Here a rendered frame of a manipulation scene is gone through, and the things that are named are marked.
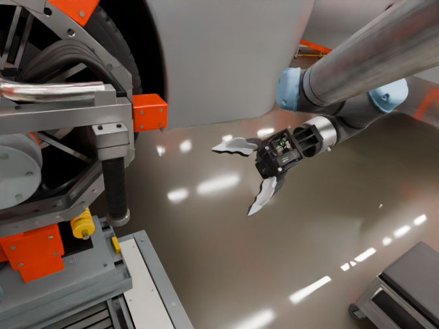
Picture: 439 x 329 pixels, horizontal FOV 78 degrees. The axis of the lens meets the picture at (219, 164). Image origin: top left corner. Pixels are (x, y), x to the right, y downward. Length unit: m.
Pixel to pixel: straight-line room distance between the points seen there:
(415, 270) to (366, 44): 1.13
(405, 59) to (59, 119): 0.43
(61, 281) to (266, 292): 0.86
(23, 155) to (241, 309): 1.07
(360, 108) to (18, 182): 0.61
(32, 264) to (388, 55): 0.90
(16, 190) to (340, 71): 0.54
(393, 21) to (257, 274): 1.28
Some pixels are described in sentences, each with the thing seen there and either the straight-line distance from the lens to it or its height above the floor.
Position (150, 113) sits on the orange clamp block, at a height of 0.86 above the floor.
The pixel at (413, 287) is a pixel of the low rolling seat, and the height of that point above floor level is 0.34.
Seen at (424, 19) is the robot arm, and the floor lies 1.16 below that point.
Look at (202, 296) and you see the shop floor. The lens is 1.34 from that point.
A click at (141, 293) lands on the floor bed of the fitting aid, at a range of 1.25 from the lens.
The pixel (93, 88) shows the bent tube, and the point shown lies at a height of 1.01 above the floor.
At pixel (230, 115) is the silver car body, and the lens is 0.97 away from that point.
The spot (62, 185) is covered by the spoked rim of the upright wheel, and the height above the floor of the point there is 0.63.
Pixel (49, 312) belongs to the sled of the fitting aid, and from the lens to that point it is 1.18.
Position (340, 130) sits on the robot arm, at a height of 0.94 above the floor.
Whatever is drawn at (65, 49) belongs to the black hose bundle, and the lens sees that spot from 0.51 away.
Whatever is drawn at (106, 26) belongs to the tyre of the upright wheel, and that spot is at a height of 1.04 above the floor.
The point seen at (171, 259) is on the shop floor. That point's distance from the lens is 1.43.
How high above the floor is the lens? 1.17
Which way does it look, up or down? 34 degrees down
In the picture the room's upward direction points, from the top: 10 degrees clockwise
